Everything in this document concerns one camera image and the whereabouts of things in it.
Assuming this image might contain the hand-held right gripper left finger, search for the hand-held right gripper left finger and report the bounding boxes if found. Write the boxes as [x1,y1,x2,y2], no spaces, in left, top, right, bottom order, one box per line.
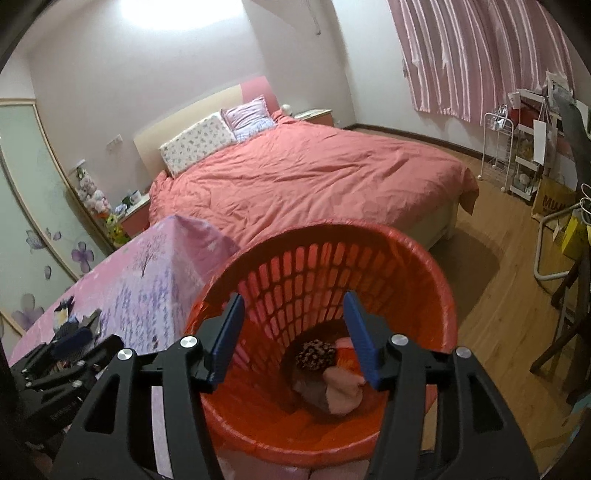
[53,293,245,480]

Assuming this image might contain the pink duvet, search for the pink duvet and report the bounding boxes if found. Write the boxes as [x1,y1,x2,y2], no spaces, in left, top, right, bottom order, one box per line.
[148,111,481,259]

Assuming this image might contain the white wire rack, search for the white wire rack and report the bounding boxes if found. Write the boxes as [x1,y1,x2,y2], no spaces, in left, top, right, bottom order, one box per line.
[478,104,515,191]

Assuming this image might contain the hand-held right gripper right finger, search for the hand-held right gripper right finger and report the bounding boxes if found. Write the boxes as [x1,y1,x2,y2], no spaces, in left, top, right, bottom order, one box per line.
[342,291,541,480]

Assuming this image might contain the tube of plush toys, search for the tube of plush toys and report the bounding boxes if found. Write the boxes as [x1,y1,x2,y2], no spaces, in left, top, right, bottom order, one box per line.
[68,159,112,217]

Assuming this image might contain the striped pink pillow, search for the striped pink pillow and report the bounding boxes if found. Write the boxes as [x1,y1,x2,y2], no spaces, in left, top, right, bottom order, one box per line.
[221,95,278,141]

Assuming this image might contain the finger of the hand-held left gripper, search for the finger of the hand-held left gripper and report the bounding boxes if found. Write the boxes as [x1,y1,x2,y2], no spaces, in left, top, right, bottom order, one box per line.
[69,335,124,370]
[9,344,100,393]

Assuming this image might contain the cream and pink headboard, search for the cream and pink headboard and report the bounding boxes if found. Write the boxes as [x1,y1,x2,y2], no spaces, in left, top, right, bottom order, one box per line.
[133,76,280,172]

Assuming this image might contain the blue tissue pack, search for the blue tissue pack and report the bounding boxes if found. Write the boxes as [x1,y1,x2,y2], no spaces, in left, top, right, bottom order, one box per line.
[52,327,95,360]

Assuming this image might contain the white trolley shelf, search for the white trolley shelf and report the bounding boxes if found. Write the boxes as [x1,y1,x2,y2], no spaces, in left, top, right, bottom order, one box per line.
[508,88,561,201]

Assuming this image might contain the dark wooden chair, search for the dark wooden chair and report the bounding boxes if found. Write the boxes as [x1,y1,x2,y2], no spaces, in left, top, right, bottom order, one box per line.
[529,258,591,407]

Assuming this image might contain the grey wrapper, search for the grey wrapper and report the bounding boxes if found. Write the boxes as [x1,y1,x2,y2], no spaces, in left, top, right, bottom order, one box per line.
[79,309,103,335]

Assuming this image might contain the floral wardrobe sliding doors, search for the floral wardrobe sliding doors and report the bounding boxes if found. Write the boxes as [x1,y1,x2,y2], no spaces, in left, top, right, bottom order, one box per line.
[0,97,116,337]

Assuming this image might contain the brown cardboard box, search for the brown cardboard box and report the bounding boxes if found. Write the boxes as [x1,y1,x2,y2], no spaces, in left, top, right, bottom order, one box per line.
[531,175,578,224]

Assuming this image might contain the leopard print cloth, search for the leopard print cloth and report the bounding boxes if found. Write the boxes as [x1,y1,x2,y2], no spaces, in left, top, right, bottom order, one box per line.
[295,339,338,371]

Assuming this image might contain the pink striped curtain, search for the pink striped curtain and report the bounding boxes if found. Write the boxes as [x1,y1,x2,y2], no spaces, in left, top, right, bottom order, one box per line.
[385,0,578,123]

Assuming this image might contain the white tube frame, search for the white tube frame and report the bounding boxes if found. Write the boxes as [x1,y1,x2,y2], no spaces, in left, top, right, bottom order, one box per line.
[533,203,583,282]

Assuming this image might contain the pink cloth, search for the pink cloth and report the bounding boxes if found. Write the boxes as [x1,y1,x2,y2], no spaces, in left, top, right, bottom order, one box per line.
[321,337,370,416]

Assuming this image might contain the pink floral tablecloth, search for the pink floral tablecloth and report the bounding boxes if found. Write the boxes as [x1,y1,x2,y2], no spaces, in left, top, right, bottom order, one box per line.
[9,215,241,480]

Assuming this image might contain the white bed base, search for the white bed base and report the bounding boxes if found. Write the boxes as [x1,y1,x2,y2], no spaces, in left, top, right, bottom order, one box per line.
[416,191,462,252]

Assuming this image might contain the pink and white nightstand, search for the pink and white nightstand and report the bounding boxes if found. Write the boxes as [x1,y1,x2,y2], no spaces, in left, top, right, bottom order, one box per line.
[293,108,334,126]
[117,194,153,241]

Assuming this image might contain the yellow green plush toy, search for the yellow green plush toy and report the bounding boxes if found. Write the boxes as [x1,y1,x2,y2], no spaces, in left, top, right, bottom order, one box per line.
[104,212,131,245]

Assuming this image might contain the ceiling lamp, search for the ceiling lamp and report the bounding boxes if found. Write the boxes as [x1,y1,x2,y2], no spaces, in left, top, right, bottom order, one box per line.
[115,0,243,29]

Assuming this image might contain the yellow box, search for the yellow box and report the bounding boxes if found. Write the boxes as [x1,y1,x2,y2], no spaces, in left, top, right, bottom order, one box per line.
[560,210,591,261]

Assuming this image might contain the floral white pillow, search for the floral white pillow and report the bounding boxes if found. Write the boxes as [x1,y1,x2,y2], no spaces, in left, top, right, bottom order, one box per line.
[158,112,237,177]

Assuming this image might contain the red plastic basket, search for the red plastic basket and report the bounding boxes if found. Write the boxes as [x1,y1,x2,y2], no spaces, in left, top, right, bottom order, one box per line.
[185,223,459,467]

